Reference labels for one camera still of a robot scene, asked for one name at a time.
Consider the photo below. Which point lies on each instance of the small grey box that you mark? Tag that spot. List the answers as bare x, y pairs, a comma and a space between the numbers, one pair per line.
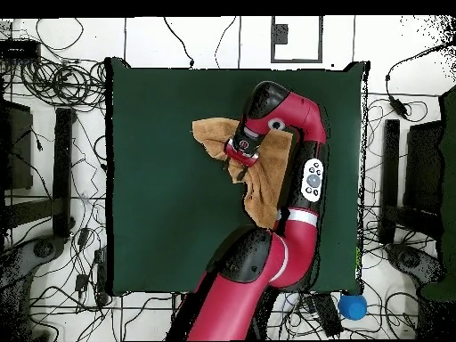
280, 34

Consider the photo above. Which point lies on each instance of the blue round object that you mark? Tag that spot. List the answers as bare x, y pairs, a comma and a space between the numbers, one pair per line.
352, 307

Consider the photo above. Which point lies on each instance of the black power strip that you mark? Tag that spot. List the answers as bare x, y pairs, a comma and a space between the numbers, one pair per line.
326, 315

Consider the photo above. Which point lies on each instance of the black flat panel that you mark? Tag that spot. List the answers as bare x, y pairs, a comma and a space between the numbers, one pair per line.
16, 149
424, 167

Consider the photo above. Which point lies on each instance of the dark tripod base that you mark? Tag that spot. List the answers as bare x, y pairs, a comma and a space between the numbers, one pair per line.
409, 260
42, 249

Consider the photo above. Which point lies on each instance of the black T-shaped stand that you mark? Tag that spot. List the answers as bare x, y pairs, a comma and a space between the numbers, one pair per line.
63, 171
391, 171

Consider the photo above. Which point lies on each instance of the tan terry towel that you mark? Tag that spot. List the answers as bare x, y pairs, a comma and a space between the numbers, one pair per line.
267, 178

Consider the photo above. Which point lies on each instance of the small lime green tag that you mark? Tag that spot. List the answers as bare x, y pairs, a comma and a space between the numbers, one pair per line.
357, 258

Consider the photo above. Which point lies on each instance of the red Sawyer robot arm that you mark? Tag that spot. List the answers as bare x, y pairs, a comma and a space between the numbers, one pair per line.
242, 295

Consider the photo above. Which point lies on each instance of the dark green fabric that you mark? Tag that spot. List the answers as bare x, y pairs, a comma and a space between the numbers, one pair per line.
449, 160

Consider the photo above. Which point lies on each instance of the black electronics box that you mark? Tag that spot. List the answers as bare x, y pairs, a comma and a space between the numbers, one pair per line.
19, 50

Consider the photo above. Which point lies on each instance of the black power adapter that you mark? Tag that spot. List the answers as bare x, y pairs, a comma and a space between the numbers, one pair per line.
81, 281
82, 237

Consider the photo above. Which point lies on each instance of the grey rectangular frame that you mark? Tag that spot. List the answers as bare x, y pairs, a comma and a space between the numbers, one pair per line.
273, 50

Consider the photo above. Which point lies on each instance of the dark green table cloth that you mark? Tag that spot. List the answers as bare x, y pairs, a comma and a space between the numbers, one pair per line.
160, 213

